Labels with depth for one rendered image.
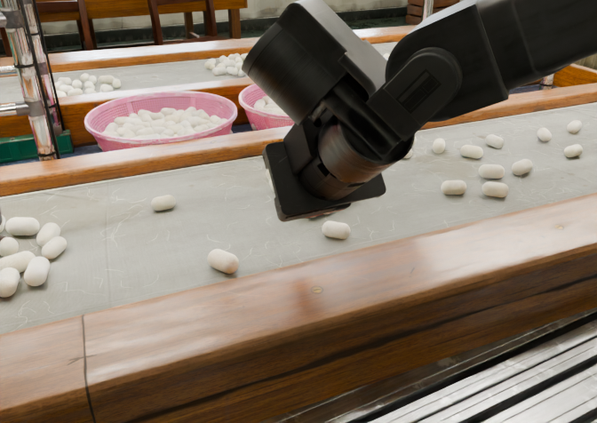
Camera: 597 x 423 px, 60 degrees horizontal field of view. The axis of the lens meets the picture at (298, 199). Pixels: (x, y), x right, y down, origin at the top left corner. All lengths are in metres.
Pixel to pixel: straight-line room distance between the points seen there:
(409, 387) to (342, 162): 0.26
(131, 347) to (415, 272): 0.27
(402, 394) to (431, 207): 0.26
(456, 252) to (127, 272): 0.35
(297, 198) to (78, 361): 0.22
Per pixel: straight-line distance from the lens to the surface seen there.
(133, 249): 0.62
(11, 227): 0.69
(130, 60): 1.44
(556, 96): 1.17
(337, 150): 0.37
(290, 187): 0.44
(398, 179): 0.77
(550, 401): 0.58
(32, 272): 0.59
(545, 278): 0.61
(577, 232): 0.66
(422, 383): 0.55
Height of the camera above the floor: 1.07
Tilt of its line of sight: 28 degrees down
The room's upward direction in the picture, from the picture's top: straight up
